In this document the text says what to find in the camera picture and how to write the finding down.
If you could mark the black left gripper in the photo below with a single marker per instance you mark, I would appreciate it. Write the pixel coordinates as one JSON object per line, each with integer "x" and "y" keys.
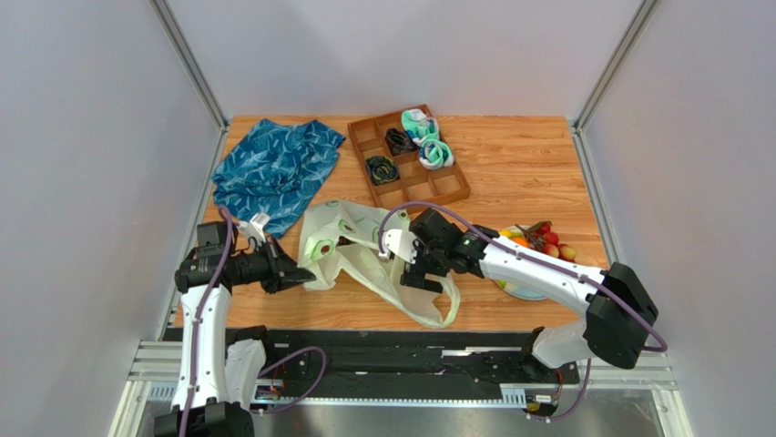
{"x": 282, "y": 271}

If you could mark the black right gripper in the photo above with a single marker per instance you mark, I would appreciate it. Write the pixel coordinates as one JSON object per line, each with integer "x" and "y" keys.
{"x": 421, "y": 261}

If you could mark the translucent white plastic bag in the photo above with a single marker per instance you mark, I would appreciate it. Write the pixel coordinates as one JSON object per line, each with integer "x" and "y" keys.
{"x": 342, "y": 236}

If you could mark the fake yellow banana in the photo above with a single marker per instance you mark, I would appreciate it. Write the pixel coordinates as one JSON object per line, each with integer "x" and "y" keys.
{"x": 511, "y": 233}

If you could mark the fake orange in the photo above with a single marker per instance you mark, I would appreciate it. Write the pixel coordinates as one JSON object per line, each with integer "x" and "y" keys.
{"x": 521, "y": 242}

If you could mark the fake red lychee bunch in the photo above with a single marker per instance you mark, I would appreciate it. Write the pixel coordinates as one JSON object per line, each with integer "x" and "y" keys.
{"x": 544, "y": 239}

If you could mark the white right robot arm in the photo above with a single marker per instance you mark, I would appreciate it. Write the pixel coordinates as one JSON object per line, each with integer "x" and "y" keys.
{"x": 616, "y": 315}

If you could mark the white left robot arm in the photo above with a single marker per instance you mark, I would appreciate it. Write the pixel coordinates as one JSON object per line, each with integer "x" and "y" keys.
{"x": 217, "y": 376}

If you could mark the blue shark print cloth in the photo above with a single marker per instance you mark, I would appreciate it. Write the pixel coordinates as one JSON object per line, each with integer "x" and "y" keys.
{"x": 277, "y": 170}

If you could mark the dark green leaf rolled sock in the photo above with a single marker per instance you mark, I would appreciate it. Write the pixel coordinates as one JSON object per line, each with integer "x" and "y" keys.
{"x": 381, "y": 170}

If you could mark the wooden compartment tray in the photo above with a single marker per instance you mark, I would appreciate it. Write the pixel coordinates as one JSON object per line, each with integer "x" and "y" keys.
{"x": 408, "y": 180}

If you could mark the cream and blue plate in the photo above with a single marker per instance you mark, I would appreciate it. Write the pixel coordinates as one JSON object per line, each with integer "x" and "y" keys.
{"x": 519, "y": 292}

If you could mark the teal white sock lower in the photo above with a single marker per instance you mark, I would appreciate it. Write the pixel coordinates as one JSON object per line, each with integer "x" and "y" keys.
{"x": 435, "y": 154}

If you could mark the teal white sock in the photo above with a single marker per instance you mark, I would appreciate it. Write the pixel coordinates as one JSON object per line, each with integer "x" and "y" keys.
{"x": 435, "y": 154}
{"x": 419, "y": 127}

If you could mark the black patterned rolled sock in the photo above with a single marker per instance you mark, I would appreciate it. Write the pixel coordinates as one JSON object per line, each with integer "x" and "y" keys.
{"x": 399, "y": 143}

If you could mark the teal white sock upper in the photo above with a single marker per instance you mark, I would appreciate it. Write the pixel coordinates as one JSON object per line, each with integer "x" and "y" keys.
{"x": 419, "y": 127}

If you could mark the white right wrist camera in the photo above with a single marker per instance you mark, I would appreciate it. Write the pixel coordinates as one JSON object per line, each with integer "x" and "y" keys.
{"x": 399, "y": 243}

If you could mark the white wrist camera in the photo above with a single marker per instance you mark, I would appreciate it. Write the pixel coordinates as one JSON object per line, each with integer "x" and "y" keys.
{"x": 253, "y": 230}
{"x": 399, "y": 243}

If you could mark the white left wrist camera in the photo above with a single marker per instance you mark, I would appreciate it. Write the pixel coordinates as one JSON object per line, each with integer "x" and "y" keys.
{"x": 253, "y": 230}

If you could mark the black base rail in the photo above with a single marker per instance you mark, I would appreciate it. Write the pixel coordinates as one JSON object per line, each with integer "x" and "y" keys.
{"x": 426, "y": 365}

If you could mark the grey aluminium frame post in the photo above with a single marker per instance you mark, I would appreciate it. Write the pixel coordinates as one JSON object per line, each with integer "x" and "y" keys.
{"x": 176, "y": 36}

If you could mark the right aluminium frame post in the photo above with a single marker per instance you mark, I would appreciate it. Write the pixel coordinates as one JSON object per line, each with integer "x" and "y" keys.
{"x": 637, "y": 25}

